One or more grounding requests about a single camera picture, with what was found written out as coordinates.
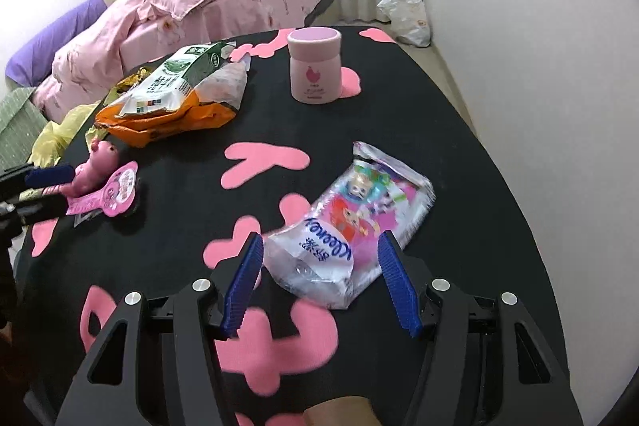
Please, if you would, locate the pink caterpillar toy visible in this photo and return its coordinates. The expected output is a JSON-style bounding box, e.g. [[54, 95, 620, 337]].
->
[[62, 139, 121, 197]]

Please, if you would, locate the green checkered cloth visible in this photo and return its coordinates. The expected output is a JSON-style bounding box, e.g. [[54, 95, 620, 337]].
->
[[0, 87, 48, 170]]

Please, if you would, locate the yellow crumpled wrapper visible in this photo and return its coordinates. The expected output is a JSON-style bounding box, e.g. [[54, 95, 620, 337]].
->
[[116, 65, 161, 92]]

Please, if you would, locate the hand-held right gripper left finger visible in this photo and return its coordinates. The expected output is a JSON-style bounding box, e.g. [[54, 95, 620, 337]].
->
[[55, 231, 265, 426]]

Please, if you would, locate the green and white snack bag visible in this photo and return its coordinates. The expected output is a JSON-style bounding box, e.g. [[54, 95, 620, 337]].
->
[[120, 41, 249, 115]]

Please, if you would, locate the black tablecloth with pink shapes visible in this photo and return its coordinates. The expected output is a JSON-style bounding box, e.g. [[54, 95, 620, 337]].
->
[[12, 25, 570, 426]]

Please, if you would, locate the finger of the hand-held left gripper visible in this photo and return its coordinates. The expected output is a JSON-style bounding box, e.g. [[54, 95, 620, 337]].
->
[[0, 192, 71, 227], [0, 162, 75, 194]]

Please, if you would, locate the orange snack bag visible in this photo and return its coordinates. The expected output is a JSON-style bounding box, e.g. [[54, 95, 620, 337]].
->
[[95, 94, 238, 149]]

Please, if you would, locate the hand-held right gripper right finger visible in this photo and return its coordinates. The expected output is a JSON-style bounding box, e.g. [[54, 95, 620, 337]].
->
[[377, 230, 585, 426]]

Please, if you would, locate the white plastic bag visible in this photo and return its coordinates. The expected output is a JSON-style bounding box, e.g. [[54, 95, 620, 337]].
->
[[376, 0, 431, 48]]

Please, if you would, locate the pink cup with lid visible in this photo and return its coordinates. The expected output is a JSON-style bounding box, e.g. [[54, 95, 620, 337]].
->
[[287, 27, 343, 105]]

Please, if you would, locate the purple pillow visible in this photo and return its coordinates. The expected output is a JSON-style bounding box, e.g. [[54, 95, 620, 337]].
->
[[5, 0, 108, 86]]

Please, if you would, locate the clear tissue packet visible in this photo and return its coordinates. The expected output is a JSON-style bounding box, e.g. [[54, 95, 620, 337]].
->
[[262, 141, 434, 309]]

